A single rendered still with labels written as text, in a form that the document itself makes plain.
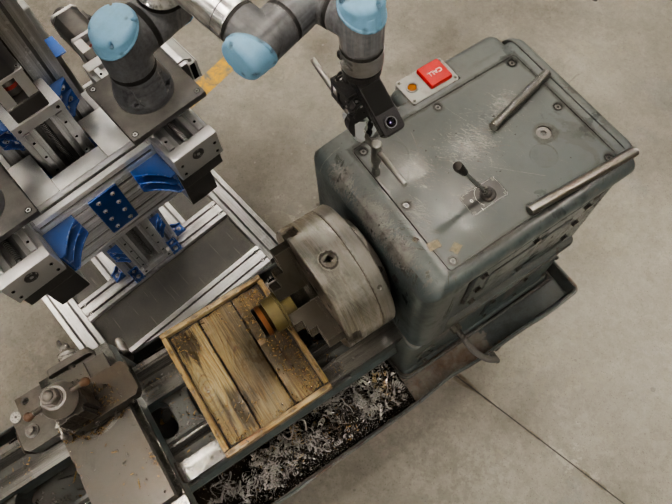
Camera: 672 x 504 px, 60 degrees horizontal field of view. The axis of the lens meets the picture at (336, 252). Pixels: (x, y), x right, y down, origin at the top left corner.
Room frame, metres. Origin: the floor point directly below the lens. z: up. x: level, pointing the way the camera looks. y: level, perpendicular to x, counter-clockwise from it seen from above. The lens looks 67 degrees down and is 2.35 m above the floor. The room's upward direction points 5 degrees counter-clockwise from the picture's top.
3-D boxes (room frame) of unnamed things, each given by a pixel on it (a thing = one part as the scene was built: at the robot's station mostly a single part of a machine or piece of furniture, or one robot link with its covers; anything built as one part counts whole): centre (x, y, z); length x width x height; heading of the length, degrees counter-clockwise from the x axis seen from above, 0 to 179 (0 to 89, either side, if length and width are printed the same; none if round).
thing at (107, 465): (0.20, 0.58, 0.95); 0.43 x 0.17 x 0.05; 29
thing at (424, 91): (0.89, -0.25, 1.23); 0.13 x 0.08 x 0.05; 119
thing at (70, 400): (0.25, 0.61, 1.13); 0.08 x 0.08 x 0.03
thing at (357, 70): (0.70, -0.07, 1.57); 0.08 x 0.08 x 0.05
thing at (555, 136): (0.70, -0.32, 1.06); 0.59 x 0.48 x 0.39; 119
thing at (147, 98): (1.01, 0.45, 1.21); 0.15 x 0.15 x 0.10
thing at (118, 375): (0.27, 0.58, 0.99); 0.20 x 0.10 x 0.05; 119
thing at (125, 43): (1.02, 0.44, 1.33); 0.13 x 0.12 x 0.14; 136
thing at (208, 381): (0.35, 0.26, 0.89); 0.36 x 0.30 x 0.04; 29
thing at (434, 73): (0.90, -0.27, 1.26); 0.06 x 0.06 x 0.02; 29
